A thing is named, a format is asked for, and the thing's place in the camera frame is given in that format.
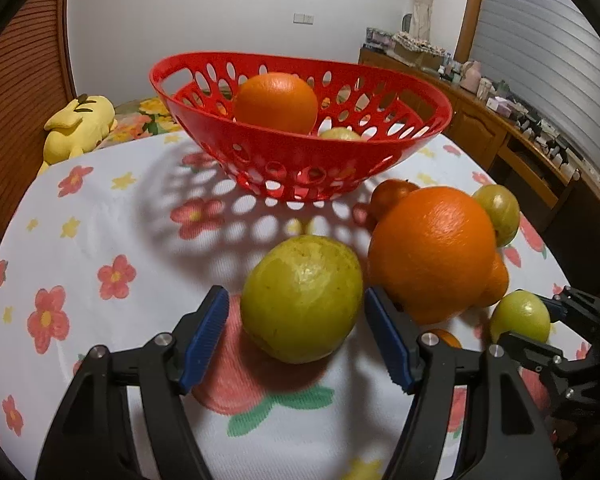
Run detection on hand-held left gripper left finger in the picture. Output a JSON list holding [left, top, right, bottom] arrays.
[[35, 285, 231, 480]]

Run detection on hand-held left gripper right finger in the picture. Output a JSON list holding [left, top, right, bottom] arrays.
[[364, 286, 563, 480]]

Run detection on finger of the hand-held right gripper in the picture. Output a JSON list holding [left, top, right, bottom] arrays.
[[539, 286, 600, 341], [500, 332, 568, 376]]

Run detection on small green jujube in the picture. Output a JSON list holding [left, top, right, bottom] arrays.
[[489, 290, 552, 345], [472, 185, 521, 248], [319, 127, 363, 142]]

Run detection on small tangerine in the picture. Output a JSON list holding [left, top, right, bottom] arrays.
[[425, 328, 463, 351], [370, 179, 421, 223], [472, 252, 510, 308]]

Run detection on large orange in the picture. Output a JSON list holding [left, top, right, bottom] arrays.
[[232, 73, 320, 136], [368, 186, 498, 326]]

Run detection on large green guava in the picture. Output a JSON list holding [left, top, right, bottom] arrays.
[[240, 235, 365, 365]]

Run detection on red perforated plastic basket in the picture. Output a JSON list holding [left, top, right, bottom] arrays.
[[149, 51, 454, 203]]

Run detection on dark wooden chair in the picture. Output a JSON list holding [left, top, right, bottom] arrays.
[[542, 180, 600, 301]]

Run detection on white floral tablecloth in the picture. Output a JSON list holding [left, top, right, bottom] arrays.
[[0, 130, 581, 480]]

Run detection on wooden sideboard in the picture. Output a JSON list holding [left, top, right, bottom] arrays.
[[358, 47, 581, 221]]

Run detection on clutter of small boxes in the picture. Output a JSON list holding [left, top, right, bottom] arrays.
[[365, 27, 581, 171]]

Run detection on colourful floral blanket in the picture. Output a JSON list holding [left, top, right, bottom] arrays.
[[112, 97, 181, 146]]

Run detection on yellow plush toy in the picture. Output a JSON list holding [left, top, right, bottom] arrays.
[[36, 94, 118, 177]]

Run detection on grey window blinds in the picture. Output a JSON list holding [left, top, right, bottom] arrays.
[[470, 0, 600, 176]]

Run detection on brown slatted wardrobe door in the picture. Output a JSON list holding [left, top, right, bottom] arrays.
[[0, 0, 78, 271]]

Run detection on beige curtain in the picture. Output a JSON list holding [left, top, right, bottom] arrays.
[[412, 0, 438, 43]]

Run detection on wooden window frame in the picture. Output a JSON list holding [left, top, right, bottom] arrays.
[[452, 0, 488, 63]]

